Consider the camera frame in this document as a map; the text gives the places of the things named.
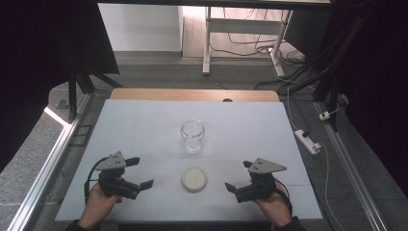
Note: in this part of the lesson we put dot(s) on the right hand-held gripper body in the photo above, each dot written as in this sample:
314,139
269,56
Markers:
260,186

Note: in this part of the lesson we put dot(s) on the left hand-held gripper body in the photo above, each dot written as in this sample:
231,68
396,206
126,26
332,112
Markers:
115,179

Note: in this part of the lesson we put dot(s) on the white round jar lid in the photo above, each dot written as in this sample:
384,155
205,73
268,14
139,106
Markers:
194,179

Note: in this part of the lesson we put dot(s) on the clear glass jar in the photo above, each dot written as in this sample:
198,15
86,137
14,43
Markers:
192,136

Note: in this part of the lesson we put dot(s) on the person's right hand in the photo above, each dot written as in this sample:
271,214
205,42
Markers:
274,207

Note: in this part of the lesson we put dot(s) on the person's left hand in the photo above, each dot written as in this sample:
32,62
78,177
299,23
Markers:
97,205

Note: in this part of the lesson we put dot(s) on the white table cover board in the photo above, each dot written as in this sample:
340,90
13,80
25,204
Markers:
144,128

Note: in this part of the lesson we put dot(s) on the person's right dark sleeve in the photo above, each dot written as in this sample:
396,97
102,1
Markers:
292,224

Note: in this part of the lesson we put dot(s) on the person's dark sleeve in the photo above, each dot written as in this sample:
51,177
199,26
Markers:
292,224
83,226

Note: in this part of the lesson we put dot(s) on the person's left dark sleeve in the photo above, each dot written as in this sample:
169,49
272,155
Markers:
83,226

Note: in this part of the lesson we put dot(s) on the white power strip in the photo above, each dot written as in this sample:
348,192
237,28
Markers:
307,141

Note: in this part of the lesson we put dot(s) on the wooden table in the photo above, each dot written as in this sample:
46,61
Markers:
160,94

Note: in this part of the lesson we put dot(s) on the black metal stand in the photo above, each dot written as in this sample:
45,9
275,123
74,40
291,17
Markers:
324,73
73,93

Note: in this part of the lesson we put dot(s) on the small white plug adapter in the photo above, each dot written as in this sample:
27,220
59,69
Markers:
324,115

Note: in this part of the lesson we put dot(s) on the black curtain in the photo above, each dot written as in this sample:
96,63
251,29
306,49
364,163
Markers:
38,64
378,80

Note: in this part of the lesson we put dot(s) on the aluminium floor rail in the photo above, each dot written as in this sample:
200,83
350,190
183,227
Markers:
349,166
48,166

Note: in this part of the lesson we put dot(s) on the white metal desk frame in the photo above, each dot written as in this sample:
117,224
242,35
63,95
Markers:
243,25

